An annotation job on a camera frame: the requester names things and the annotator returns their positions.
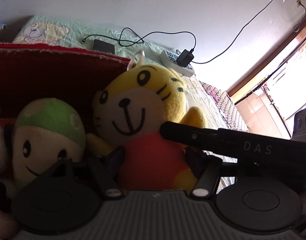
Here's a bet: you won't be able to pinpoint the yellow tiger plush red shirt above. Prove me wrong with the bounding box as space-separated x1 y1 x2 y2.
86 64 206 191

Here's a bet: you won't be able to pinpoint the green mushroom cap plush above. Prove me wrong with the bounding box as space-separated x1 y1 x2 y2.
12 98 86 189

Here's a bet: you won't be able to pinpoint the white rabbit plush plaid ears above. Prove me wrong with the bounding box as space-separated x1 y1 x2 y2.
127 50 145 71

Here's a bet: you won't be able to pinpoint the brown floral covered table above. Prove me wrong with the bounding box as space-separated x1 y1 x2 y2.
200 82 248 132

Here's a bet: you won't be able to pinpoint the black charger adapter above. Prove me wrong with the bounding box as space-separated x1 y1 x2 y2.
176 49 194 67

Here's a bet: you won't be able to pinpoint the white power strip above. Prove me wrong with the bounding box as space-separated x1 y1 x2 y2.
159 50 195 77

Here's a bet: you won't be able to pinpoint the black smartphone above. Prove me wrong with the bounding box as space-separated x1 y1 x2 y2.
93 39 115 55

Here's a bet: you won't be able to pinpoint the red cardboard box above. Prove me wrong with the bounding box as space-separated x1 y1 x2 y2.
0 43 130 132

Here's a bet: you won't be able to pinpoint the cartoon bear bed sheet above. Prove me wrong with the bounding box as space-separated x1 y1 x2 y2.
13 16 228 129

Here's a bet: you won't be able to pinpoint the black charging cable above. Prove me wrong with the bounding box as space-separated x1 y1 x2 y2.
81 27 196 53

